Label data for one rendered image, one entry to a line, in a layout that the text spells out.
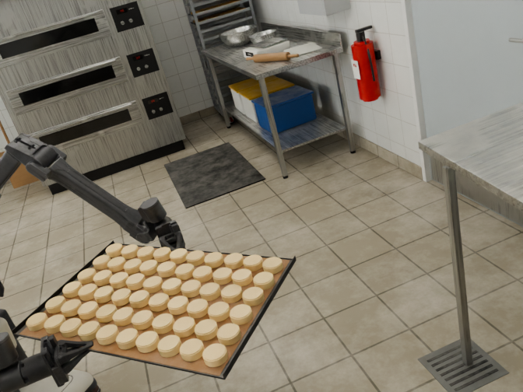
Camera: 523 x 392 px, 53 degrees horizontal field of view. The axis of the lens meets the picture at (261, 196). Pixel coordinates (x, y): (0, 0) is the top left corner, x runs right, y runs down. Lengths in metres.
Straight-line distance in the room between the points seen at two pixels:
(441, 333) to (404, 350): 0.19
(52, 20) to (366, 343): 4.00
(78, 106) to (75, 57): 0.47
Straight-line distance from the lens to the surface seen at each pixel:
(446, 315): 2.61
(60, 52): 5.31
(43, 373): 1.29
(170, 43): 6.38
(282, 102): 4.51
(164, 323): 1.22
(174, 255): 1.44
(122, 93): 5.36
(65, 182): 1.69
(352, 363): 2.43
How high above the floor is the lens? 1.70
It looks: 25 degrees down
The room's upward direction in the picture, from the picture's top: 15 degrees counter-clockwise
